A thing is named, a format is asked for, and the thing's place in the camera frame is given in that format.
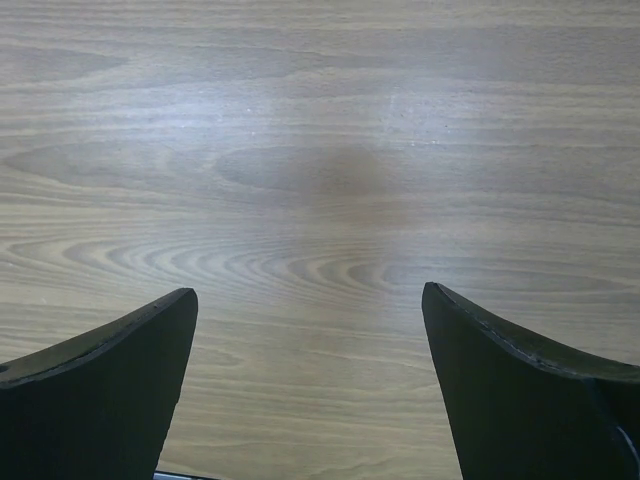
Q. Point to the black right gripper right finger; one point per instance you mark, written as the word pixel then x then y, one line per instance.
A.
pixel 523 406

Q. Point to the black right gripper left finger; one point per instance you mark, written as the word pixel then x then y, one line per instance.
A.
pixel 98 405

